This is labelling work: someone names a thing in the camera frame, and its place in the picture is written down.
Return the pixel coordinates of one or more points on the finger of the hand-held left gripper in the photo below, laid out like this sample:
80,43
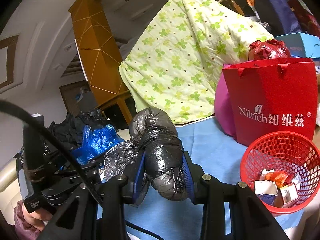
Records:
91,165
62,190

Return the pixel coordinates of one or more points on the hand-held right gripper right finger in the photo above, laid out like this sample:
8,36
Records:
188,180

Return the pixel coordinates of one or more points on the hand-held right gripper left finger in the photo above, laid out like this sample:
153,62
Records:
138,180

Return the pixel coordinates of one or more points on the blue plastic bag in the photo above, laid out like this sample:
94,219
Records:
100,140

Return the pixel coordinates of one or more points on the black plastic bag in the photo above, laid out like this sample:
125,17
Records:
162,150

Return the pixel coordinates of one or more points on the red plastic mesh basket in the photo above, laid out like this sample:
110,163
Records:
246,165

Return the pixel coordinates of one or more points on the blue toothpaste box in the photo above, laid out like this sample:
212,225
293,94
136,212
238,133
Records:
265,187

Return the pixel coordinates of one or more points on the orange foil wrapper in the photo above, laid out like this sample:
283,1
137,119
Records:
277,176

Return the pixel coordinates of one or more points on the small red white box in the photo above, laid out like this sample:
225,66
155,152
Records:
287,195

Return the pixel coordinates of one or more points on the white blue paper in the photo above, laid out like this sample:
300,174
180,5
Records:
297,181

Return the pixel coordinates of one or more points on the person's left forearm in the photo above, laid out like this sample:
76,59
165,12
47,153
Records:
23,230

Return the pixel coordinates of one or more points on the person's left hand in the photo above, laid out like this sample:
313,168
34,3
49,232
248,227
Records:
37,218

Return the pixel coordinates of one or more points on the blue terry blanket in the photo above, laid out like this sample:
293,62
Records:
207,140

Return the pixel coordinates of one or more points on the magenta pillow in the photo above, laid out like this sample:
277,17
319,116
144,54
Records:
222,110

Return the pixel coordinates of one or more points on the brown wooden cabinet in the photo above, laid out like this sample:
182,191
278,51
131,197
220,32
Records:
95,50

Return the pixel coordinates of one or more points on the red paper bag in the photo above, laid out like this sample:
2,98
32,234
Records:
270,92

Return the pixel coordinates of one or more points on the green floral quilt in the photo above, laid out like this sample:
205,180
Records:
187,55

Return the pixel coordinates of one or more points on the crinkled dark red plastic bag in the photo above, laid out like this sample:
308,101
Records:
270,50

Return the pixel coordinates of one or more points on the light blue cardboard box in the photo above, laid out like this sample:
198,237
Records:
300,43

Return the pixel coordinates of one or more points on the navy blue bag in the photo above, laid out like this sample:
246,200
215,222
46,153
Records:
272,7

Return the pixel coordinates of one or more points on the dark red cloth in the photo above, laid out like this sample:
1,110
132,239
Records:
307,20

